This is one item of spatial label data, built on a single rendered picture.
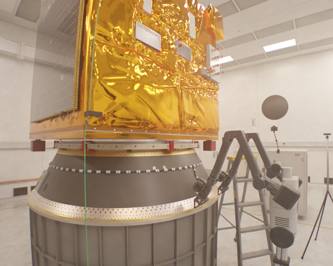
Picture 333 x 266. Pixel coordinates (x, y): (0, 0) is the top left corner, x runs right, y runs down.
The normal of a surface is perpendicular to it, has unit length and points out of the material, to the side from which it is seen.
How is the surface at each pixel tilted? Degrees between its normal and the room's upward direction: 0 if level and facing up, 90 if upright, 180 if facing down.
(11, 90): 90
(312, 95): 90
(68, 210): 43
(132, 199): 62
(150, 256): 90
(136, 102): 88
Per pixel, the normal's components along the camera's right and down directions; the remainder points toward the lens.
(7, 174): 0.77, -0.03
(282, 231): -0.64, -0.04
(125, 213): 0.11, -0.76
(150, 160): 0.34, -0.50
